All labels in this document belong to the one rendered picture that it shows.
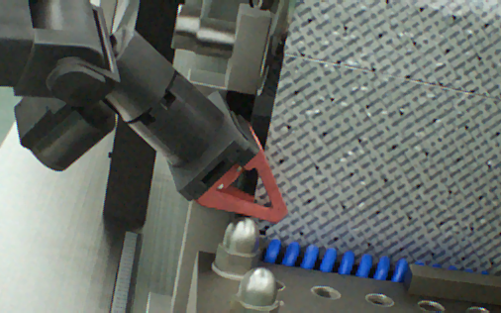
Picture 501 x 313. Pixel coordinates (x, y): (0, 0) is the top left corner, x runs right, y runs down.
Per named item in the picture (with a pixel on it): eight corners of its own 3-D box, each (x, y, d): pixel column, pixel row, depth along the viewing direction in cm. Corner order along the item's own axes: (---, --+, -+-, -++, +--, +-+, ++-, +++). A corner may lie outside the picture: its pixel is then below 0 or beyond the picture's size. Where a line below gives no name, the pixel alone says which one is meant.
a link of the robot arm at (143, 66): (118, 42, 85) (127, 7, 90) (56, 95, 88) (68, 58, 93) (181, 100, 88) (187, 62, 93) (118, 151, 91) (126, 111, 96)
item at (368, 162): (240, 263, 99) (284, 53, 93) (493, 300, 101) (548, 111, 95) (240, 266, 99) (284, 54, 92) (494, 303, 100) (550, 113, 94)
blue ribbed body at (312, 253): (255, 267, 99) (263, 230, 97) (488, 301, 100) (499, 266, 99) (256, 284, 95) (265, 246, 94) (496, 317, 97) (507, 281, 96)
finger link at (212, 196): (257, 258, 96) (176, 186, 92) (242, 219, 102) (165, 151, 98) (319, 200, 95) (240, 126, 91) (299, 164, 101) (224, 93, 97)
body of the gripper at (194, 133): (193, 208, 90) (125, 147, 87) (175, 156, 99) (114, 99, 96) (255, 150, 89) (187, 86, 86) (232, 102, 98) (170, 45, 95)
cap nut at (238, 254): (212, 258, 93) (222, 205, 92) (257, 265, 93) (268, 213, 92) (211, 275, 90) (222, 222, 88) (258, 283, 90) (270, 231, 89)
